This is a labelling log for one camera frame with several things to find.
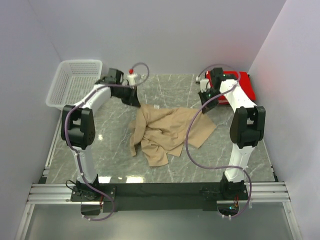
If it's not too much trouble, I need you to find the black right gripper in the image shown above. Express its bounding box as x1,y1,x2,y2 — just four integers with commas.
198,88,223,114

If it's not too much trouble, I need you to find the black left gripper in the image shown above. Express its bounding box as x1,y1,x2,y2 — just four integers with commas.
113,84,141,108

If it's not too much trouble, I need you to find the beige t-shirt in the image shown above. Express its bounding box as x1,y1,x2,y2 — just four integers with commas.
128,104,217,168

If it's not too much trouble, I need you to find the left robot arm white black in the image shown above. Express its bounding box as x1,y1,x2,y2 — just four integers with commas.
61,83,140,201

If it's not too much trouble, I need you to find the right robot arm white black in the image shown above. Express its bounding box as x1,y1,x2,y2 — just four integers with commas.
196,67,266,200

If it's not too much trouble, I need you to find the folded red t-shirt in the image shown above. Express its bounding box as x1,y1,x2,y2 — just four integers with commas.
204,67,256,108

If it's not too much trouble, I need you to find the white plastic basket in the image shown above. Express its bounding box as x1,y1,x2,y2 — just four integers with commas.
45,59,103,110

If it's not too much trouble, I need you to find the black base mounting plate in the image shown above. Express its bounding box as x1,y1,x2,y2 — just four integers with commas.
69,182,251,219

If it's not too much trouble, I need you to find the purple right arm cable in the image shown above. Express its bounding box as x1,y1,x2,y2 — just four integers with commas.
185,64,252,219

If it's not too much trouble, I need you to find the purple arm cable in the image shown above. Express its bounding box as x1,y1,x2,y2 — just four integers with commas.
64,62,150,222
185,64,252,219

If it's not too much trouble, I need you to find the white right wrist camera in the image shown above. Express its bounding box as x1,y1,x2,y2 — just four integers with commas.
195,76,211,93

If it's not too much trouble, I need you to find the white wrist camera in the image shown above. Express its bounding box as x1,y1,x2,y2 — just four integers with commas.
126,68,141,86
195,76,211,93

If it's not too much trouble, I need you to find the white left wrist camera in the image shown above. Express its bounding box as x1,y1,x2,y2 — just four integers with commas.
126,68,141,86

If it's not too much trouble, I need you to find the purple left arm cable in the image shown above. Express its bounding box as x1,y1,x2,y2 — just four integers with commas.
64,62,150,222

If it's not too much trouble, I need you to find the aluminium frame rail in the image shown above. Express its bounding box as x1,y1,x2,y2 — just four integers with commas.
26,182,291,205

